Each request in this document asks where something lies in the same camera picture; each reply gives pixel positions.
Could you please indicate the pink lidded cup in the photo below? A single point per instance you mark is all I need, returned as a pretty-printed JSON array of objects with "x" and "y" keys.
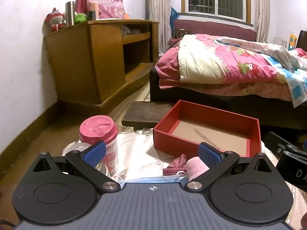
[{"x": 98, "y": 127}]

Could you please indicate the red santa plush toy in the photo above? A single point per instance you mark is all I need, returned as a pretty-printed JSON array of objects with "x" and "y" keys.
[{"x": 55, "y": 19}]

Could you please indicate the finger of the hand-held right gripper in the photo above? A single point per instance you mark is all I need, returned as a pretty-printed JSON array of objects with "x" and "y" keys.
[
  {"x": 278, "y": 137},
  {"x": 291, "y": 149}
]

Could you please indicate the steel thermos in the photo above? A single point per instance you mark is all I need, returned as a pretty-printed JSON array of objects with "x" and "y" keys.
[{"x": 70, "y": 13}]

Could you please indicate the pink cartoon quilt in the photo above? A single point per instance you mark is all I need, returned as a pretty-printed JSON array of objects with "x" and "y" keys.
[{"x": 215, "y": 60}]

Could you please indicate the grey cloth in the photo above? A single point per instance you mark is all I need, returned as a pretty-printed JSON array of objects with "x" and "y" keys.
[{"x": 129, "y": 30}]

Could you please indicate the dark pink knitted sock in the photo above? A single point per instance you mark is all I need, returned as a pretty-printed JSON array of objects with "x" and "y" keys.
[{"x": 175, "y": 165}]

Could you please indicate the white satin cloth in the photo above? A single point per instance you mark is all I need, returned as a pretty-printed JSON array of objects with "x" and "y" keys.
[{"x": 139, "y": 146}]

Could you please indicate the pink candle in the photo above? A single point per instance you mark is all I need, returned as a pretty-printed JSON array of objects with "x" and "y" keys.
[{"x": 94, "y": 7}]

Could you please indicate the wooden cabinet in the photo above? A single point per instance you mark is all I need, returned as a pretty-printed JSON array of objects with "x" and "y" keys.
[{"x": 79, "y": 60}]

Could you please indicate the dark wooden stool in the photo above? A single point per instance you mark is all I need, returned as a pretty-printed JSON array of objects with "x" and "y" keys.
[{"x": 144, "y": 112}]

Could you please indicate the clear plastic container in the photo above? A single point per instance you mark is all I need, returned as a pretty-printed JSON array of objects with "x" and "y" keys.
[{"x": 76, "y": 146}]

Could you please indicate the dark board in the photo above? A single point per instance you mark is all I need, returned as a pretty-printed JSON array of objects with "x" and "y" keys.
[{"x": 303, "y": 39}]

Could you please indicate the blue face mask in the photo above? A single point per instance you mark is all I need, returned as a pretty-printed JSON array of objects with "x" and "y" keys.
[{"x": 153, "y": 181}]

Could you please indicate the barred window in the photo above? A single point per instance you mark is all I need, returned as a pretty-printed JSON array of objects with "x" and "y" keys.
[{"x": 215, "y": 0}]

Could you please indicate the dark red bed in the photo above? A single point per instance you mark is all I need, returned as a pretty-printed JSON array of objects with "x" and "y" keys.
[{"x": 211, "y": 27}]

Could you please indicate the colourful small box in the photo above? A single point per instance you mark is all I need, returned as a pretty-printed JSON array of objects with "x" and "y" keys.
[{"x": 292, "y": 42}]

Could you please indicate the beige curtain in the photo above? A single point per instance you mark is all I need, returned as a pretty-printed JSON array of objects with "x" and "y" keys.
[
  {"x": 261, "y": 7},
  {"x": 160, "y": 9}
]

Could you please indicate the small orange item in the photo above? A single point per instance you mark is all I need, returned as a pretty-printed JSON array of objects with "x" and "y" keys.
[{"x": 127, "y": 16}]

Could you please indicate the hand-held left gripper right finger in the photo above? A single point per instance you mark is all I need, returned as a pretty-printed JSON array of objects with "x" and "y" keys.
[{"x": 208, "y": 153}]

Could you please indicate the blue bag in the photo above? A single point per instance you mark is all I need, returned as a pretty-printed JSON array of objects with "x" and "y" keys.
[{"x": 173, "y": 19}]

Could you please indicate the red cardboard box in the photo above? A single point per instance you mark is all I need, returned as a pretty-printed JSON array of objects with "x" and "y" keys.
[{"x": 208, "y": 115}]

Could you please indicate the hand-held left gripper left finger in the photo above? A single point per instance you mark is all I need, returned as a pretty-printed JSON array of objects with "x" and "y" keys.
[{"x": 94, "y": 152}]

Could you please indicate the pink storage bag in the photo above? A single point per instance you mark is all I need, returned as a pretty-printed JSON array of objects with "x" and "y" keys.
[{"x": 108, "y": 2}]

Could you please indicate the green plush toy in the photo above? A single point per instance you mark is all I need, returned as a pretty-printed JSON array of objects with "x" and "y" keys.
[{"x": 80, "y": 18}]

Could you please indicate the dark jar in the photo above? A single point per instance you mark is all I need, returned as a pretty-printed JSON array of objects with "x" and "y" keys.
[{"x": 90, "y": 15}]

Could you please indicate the black bag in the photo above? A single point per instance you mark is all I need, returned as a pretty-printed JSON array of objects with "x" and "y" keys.
[{"x": 183, "y": 34}]

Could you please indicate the blue white checked blanket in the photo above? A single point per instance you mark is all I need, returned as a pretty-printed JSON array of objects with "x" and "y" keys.
[{"x": 297, "y": 83}]

